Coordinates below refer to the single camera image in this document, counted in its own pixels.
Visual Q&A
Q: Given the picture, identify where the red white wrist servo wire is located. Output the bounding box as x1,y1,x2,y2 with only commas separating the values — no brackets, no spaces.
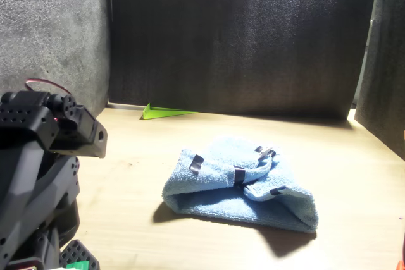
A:
25,78,72,95

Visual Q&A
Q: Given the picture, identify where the light blue towel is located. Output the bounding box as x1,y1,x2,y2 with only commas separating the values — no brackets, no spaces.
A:
161,135,319,233

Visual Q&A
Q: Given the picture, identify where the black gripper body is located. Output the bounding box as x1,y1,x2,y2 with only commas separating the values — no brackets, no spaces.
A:
50,121,108,159

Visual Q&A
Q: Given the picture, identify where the lime green plastic bracket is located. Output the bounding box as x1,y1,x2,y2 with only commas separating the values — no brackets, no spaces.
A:
140,102,199,121

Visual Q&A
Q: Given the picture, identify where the grey foam panel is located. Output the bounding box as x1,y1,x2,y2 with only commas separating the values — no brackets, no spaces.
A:
353,0,405,161
107,0,380,121
0,0,112,140

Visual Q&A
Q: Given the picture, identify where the green table clamp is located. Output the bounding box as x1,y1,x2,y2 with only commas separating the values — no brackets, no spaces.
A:
65,260,90,270

